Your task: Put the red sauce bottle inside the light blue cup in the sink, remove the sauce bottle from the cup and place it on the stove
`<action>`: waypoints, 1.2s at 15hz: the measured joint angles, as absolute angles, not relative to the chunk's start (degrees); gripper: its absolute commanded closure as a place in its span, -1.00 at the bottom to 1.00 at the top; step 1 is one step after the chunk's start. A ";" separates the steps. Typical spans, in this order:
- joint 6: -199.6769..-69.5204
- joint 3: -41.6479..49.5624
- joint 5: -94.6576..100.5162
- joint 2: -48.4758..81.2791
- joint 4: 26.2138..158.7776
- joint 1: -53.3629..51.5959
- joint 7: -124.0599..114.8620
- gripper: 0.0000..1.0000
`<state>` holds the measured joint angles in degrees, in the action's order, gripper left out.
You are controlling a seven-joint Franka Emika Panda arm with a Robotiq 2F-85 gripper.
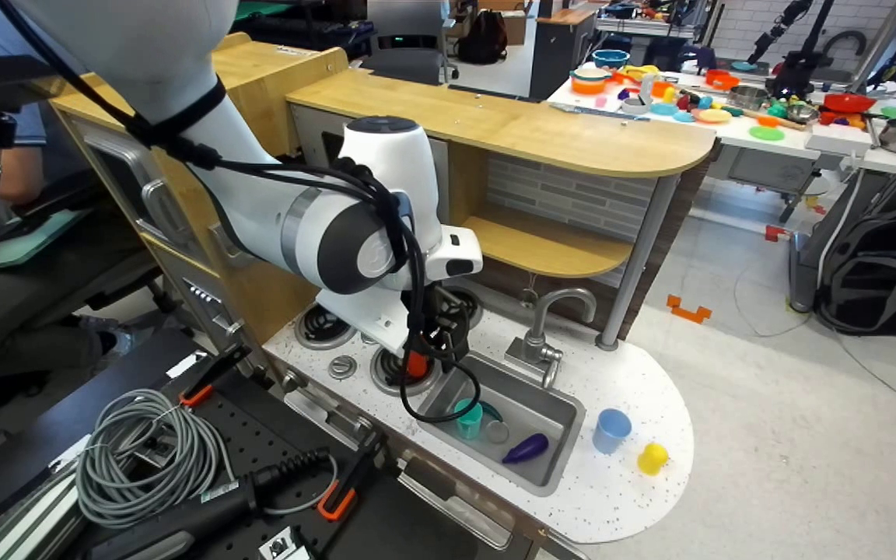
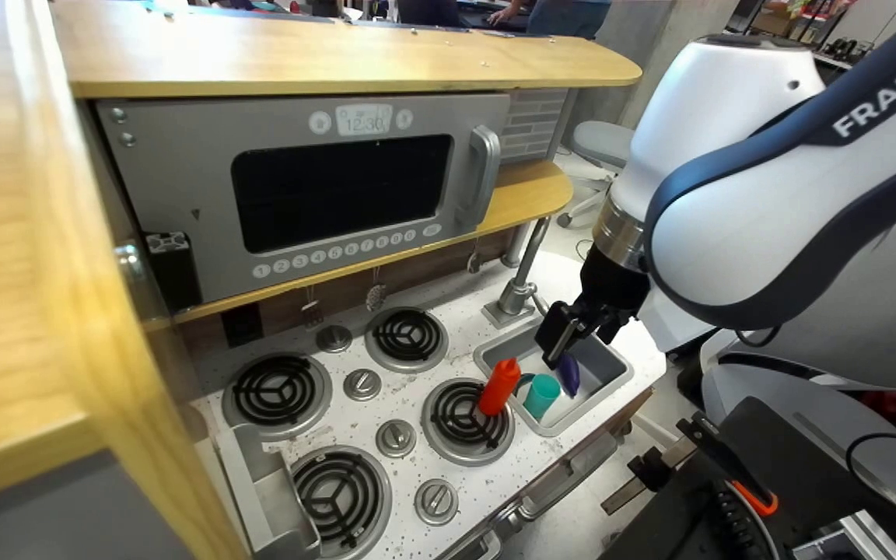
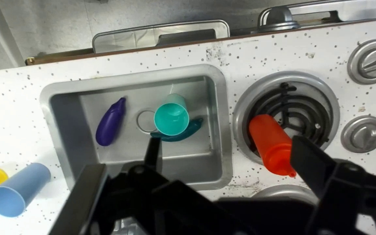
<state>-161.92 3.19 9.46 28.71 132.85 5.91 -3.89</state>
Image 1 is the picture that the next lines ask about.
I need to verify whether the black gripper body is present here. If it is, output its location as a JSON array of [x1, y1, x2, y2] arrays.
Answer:
[[400, 279, 483, 341]]

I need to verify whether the teal plastic cup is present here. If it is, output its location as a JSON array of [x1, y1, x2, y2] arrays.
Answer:
[[450, 397, 507, 446]]

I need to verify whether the grey toy sink basin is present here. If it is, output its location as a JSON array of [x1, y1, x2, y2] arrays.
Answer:
[[412, 349, 587, 499]]

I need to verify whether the blue plastic cup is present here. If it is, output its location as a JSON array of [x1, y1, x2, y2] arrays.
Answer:
[[591, 404, 635, 456]]

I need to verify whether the yellow plastic cup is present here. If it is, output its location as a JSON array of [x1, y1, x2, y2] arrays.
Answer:
[[635, 440, 672, 479]]

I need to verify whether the grey toy faucet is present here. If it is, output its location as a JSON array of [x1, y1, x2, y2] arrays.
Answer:
[[503, 285, 601, 393]]

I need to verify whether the purple toy eggplant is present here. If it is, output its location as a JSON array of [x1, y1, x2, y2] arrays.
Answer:
[[502, 428, 555, 466]]

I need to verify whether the orange black bar clamp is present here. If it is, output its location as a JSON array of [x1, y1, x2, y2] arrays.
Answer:
[[176, 345, 256, 415], [313, 432, 381, 525]]

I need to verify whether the black perforated robot table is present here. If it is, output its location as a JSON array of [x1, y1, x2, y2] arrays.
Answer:
[[0, 320, 584, 560]]

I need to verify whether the wooden toy kitchen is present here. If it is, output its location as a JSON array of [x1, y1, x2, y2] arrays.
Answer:
[[47, 29, 720, 546]]

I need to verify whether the grey chair back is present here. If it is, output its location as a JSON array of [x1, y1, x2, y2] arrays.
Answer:
[[364, 0, 459, 86]]

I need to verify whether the black bag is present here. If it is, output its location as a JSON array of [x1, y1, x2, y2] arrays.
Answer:
[[457, 8, 509, 67]]

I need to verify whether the dark cabinet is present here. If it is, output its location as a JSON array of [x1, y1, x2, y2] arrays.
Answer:
[[527, 6, 601, 104]]

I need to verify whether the blue toy bowl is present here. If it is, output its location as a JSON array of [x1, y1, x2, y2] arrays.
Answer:
[[587, 44, 631, 72]]

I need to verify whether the grey toy oven door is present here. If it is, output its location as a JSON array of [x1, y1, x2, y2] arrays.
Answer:
[[71, 118, 211, 262]]

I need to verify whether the orange toy bowl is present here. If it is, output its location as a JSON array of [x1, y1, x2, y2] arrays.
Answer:
[[702, 64, 744, 94]]

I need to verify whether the green toy plate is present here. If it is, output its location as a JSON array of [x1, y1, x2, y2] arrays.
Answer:
[[745, 122, 791, 145]]

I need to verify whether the white table with toys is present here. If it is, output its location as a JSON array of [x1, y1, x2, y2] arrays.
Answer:
[[543, 59, 896, 184]]

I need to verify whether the person in light blue shirt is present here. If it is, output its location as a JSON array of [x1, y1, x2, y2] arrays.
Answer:
[[0, 26, 52, 211]]

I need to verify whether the black backpack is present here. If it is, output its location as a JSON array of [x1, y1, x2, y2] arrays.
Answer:
[[786, 199, 896, 341]]

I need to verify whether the red toy bowl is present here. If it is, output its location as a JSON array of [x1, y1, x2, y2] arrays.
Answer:
[[819, 89, 879, 118]]

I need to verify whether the grey kitchen support post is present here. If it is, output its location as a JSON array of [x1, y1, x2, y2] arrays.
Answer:
[[596, 168, 684, 351]]

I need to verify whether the orange bracket on floor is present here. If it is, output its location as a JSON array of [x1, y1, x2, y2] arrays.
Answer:
[[662, 291, 715, 327]]

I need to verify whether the black cylindrical handle tool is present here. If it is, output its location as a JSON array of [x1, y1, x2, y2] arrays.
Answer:
[[88, 454, 336, 560]]

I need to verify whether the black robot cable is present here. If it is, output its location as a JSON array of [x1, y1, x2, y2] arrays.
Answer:
[[0, 0, 488, 427]]

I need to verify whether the grey coiled cable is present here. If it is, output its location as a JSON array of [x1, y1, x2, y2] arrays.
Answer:
[[71, 387, 238, 531]]

